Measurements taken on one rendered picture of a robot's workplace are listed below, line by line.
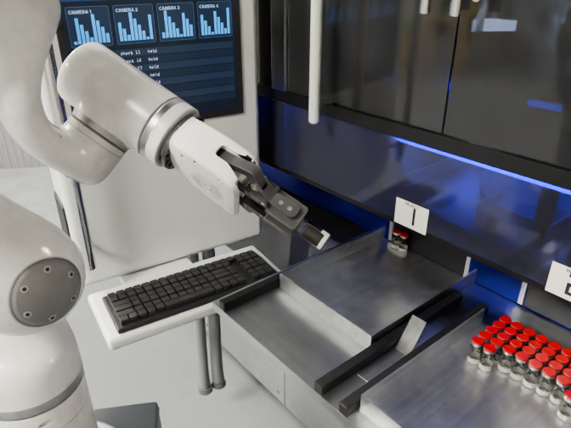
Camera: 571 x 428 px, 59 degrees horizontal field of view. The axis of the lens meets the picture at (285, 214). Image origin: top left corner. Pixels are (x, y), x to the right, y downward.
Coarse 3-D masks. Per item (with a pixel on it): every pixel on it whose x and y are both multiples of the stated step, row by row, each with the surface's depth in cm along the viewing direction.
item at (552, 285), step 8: (552, 264) 86; (560, 264) 85; (552, 272) 87; (560, 272) 86; (568, 272) 85; (552, 280) 87; (560, 280) 86; (568, 280) 85; (552, 288) 88; (560, 288) 87; (560, 296) 87; (568, 296) 86
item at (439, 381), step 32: (480, 320) 97; (448, 352) 90; (384, 384) 80; (416, 384) 83; (448, 384) 83; (480, 384) 83; (512, 384) 83; (384, 416) 74; (416, 416) 78; (448, 416) 78; (480, 416) 78; (512, 416) 78; (544, 416) 78
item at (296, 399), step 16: (224, 320) 198; (224, 336) 203; (240, 336) 191; (240, 352) 195; (256, 352) 185; (256, 368) 189; (272, 368) 179; (272, 384) 182; (288, 384) 173; (288, 400) 176; (304, 400) 167; (304, 416) 171; (320, 416) 162
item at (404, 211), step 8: (400, 200) 109; (400, 208) 110; (408, 208) 108; (416, 208) 106; (424, 208) 105; (400, 216) 110; (408, 216) 109; (416, 216) 107; (424, 216) 105; (408, 224) 109; (416, 224) 108; (424, 224) 106; (424, 232) 106
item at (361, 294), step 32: (320, 256) 114; (352, 256) 119; (384, 256) 119; (416, 256) 119; (288, 288) 106; (320, 288) 108; (352, 288) 108; (384, 288) 108; (416, 288) 108; (448, 288) 102; (352, 320) 98; (384, 320) 98
